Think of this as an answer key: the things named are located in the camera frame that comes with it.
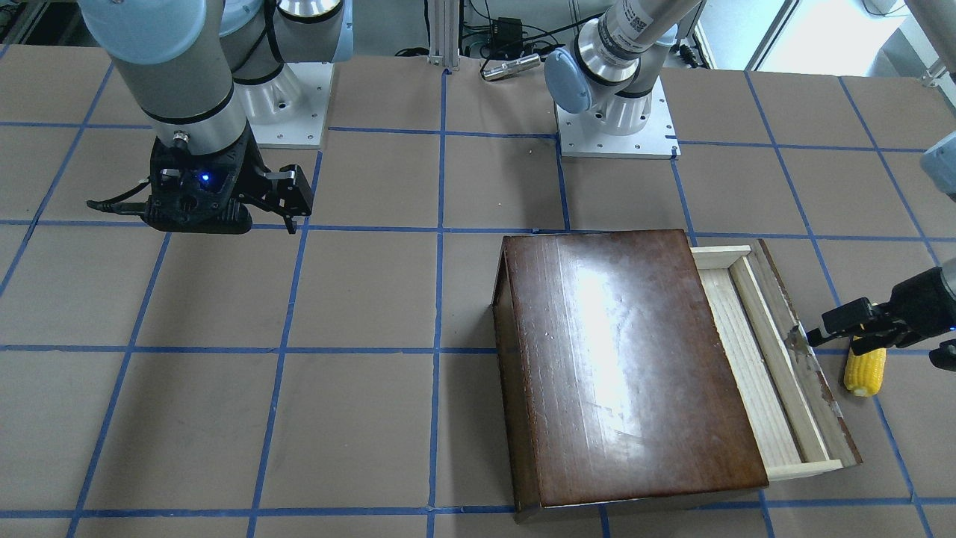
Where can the black gripper with blue light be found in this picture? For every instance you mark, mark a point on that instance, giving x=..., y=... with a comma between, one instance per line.
x=252, y=170

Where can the aluminium frame post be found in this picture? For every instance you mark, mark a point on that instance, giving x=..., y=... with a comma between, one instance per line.
x=444, y=31

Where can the yellow corn cob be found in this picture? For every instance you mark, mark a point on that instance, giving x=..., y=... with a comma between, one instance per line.
x=864, y=372

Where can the silver cylinder behind table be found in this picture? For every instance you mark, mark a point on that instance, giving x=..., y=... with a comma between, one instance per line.
x=511, y=68

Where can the dark brown wooden drawer cabinet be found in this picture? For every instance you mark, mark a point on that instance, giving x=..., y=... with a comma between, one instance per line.
x=616, y=387

